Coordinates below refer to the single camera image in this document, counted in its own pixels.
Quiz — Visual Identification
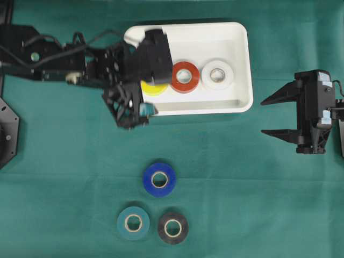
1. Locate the black tape roll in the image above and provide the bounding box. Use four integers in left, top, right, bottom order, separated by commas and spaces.
157, 212, 189, 245

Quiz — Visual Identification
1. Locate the blue tape roll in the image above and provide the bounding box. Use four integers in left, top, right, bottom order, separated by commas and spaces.
142, 163, 177, 197

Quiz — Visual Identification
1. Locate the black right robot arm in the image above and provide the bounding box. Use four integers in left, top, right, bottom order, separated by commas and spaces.
261, 69, 343, 154

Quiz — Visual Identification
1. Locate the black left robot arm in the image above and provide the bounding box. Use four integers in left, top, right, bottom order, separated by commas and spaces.
1, 24, 158, 129

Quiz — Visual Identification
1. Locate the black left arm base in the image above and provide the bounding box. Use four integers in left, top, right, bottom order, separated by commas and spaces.
0, 98, 20, 169

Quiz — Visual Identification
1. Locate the red tape roll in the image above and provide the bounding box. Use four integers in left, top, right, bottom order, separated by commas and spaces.
171, 61, 200, 94

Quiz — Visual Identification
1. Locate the yellow tape roll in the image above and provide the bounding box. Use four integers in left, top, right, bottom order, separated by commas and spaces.
140, 81, 169, 96

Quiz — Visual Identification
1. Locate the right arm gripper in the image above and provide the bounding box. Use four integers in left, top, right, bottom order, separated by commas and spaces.
261, 70, 335, 154

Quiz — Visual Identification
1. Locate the black left frame rail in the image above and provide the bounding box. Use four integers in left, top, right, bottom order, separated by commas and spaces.
0, 0, 14, 25

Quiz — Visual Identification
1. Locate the white tape roll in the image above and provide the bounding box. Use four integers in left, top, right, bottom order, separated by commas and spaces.
201, 60, 234, 90

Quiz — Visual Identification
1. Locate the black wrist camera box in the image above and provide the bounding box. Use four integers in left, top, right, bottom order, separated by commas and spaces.
120, 28, 173, 84

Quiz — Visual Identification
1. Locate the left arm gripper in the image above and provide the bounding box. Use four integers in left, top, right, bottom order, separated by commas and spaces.
85, 44, 158, 130

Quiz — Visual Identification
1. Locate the white plastic tray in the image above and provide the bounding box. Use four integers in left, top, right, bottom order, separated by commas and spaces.
125, 22, 253, 116

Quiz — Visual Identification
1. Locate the teal tape roll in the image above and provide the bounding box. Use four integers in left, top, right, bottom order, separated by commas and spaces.
117, 206, 150, 241

